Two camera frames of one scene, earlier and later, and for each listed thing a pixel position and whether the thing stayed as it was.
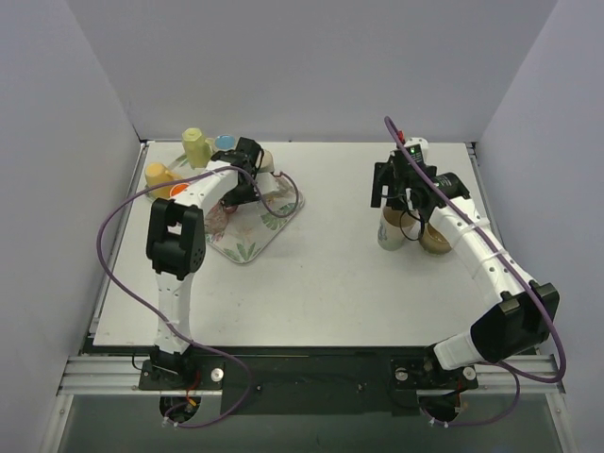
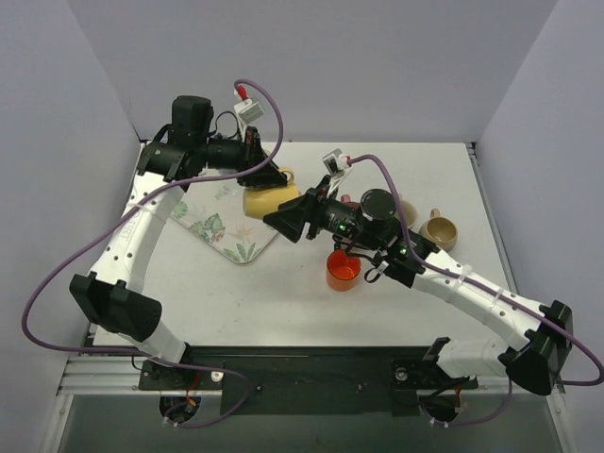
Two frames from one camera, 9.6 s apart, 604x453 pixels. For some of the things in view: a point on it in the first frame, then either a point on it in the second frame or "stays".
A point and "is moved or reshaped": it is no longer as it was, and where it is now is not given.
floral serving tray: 241,232 stays
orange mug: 177,189 is moved or reshaped
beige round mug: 433,242 stays
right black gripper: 377,184 → 312,214
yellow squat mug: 156,174 is moved or reshaped
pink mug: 220,209 → 346,199
